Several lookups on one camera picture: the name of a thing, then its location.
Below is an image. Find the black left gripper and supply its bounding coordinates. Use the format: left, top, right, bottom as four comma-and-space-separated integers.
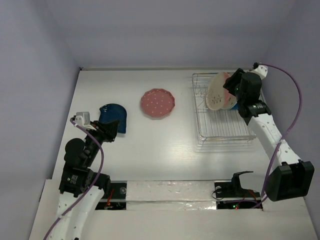
84, 118, 120, 166

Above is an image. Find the dark blue ribbed plate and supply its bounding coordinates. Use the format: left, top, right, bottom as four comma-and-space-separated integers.
98, 103, 127, 134

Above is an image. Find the white watermelon pattern plate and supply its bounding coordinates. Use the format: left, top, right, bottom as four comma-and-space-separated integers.
221, 91, 237, 110

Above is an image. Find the pink and cream plate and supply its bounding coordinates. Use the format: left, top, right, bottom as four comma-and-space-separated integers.
205, 72, 231, 111

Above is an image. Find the light blue dotted plate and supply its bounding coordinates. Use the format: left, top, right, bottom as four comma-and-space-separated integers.
229, 103, 238, 110

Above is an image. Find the pink white-dotted plate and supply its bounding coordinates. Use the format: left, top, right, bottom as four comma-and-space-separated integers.
140, 88, 176, 118

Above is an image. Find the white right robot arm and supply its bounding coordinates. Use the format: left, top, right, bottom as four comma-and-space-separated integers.
223, 63, 315, 202

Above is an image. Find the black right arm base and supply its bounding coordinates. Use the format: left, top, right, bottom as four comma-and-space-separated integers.
211, 171, 263, 210

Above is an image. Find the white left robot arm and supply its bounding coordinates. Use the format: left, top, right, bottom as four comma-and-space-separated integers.
44, 116, 120, 240

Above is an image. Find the white foil-covered front panel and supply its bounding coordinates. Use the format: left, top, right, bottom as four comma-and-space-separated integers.
125, 180, 217, 211

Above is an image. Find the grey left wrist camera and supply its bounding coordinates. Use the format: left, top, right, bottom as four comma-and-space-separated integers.
73, 111, 91, 128

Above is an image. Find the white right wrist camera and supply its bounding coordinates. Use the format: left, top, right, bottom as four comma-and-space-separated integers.
250, 62, 268, 80

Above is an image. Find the metal wire dish rack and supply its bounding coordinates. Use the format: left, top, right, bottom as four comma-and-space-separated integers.
191, 72, 256, 145

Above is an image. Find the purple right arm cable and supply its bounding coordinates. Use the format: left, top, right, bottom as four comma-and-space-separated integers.
249, 63, 302, 210

